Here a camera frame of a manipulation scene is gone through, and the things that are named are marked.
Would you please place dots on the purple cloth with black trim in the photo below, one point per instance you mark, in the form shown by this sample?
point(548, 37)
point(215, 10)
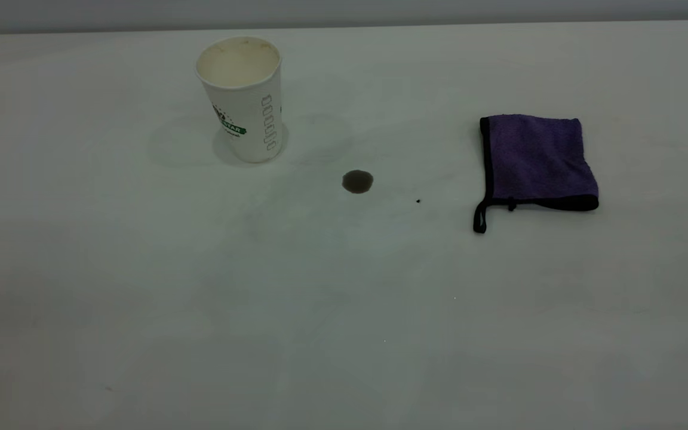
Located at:
point(535, 158)

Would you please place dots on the white paper cup green print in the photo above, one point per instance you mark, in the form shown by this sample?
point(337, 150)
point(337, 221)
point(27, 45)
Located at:
point(248, 113)

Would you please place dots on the dark brown liquid stain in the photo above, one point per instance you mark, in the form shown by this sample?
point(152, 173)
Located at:
point(358, 181)

